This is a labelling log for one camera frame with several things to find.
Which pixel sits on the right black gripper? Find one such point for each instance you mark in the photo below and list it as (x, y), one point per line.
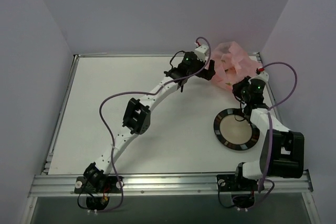
(238, 87)

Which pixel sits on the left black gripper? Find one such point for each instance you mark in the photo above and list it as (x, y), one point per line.
(208, 71)

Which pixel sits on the pink plastic bag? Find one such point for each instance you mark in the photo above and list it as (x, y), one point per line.
(232, 65)

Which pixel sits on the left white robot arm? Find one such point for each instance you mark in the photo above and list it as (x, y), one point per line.
(137, 117)

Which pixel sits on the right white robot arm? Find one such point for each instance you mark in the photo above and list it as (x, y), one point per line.
(282, 154)

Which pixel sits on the black rimmed ceramic plate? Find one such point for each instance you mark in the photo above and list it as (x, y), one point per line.
(234, 131)

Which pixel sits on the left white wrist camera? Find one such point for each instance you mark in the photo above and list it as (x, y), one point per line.
(201, 52)

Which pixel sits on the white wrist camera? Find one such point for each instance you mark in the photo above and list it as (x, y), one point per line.
(261, 74)
(201, 52)

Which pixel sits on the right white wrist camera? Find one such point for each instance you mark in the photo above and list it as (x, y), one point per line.
(261, 74)

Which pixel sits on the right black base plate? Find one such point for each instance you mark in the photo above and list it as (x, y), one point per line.
(240, 182)

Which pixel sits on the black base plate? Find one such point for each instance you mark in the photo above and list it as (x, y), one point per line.
(107, 184)
(240, 182)

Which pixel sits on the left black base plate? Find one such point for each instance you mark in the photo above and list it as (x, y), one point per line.
(107, 184)

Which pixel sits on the aluminium front rail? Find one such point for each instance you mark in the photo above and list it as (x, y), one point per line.
(166, 184)

